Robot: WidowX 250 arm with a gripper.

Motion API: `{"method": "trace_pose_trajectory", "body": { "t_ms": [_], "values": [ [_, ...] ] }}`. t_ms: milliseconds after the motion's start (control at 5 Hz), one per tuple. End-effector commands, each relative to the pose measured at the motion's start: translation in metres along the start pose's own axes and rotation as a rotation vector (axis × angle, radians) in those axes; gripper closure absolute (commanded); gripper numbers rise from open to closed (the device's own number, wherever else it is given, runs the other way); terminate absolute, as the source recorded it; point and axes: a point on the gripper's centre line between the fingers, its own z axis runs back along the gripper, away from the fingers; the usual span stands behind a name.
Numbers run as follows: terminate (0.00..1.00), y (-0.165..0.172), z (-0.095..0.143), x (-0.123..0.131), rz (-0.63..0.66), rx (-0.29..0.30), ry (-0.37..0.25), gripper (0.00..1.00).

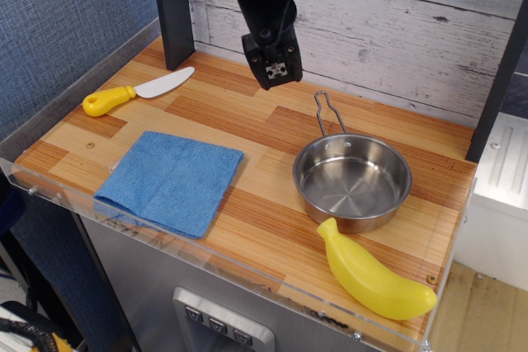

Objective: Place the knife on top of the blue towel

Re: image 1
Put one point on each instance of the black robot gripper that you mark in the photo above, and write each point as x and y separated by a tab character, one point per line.
266	19

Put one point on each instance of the small steel pan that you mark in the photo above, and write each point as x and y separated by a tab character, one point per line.
357	179

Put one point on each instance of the dark left frame post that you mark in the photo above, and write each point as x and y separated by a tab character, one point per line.
176	28

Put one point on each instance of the yellow handled toy knife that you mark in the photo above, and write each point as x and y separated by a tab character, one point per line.
101	102

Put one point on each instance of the yellow toy banana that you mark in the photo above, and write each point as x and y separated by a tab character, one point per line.
370	282

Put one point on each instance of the blue folded towel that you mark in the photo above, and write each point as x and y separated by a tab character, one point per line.
173	182

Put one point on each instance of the white cabinet at right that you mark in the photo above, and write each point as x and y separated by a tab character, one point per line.
493	233

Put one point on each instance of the clear acrylic edge guard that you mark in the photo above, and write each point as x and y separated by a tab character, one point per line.
142	265

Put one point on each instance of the silver button control panel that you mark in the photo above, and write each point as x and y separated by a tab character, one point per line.
206	325

